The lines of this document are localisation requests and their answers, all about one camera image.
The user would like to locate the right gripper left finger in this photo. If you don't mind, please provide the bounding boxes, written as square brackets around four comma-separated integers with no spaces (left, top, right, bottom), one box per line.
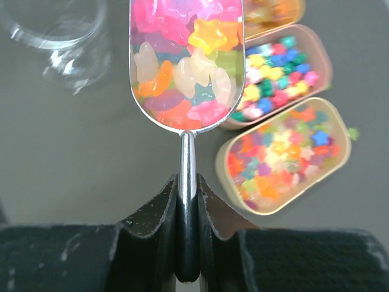
[1,176,177,291]

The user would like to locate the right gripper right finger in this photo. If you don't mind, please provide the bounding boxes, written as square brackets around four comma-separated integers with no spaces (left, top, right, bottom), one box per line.
[198,176,388,291]

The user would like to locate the pink tray of star candies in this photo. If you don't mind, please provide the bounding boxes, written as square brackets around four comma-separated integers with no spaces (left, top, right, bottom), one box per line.
[222,24,332,130]

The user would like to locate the orange tray of candies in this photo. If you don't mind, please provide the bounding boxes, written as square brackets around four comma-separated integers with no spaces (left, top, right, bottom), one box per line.
[243,0,306,41]

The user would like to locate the beige tray of gummies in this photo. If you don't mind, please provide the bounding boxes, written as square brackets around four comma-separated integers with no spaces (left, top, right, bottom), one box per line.
[215,97,351,216]

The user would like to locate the clear plastic jar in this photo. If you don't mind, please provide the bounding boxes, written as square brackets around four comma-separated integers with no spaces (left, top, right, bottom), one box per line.
[1,1,112,94]

